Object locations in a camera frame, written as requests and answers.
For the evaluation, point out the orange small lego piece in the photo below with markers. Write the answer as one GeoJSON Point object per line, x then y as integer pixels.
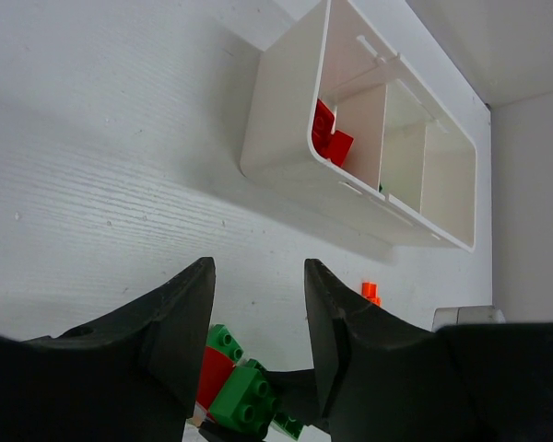
{"type": "Point", "coordinates": [369, 291]}

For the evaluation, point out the green duplo brick upside down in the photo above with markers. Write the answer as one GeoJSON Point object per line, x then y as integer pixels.
{"type": "Point", "coordinates": [287, 425]}

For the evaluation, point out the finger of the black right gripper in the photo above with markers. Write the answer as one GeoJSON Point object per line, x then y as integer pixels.
{"type": "Point", "coordinates": [298, 393]}

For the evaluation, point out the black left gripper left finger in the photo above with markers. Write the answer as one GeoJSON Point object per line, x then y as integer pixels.
{"type": "Point", "coordinates": [129, 375]}

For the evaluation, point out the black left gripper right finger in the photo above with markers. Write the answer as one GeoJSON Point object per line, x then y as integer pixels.
{"type": "Point", "coordinates": [380, 378]}

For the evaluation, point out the white divided plastic container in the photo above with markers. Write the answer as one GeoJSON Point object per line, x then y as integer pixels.
{"type": "Point", "coordinates": [404, 138]}

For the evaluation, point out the red printed duplo brick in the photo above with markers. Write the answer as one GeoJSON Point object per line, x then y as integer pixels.
{"type": "Point", "coordinates": [215, 371]}

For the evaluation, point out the red arched duplo brick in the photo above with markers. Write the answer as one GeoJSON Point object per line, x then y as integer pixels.
{"type": "Point", "coordinates": [322, 127]}

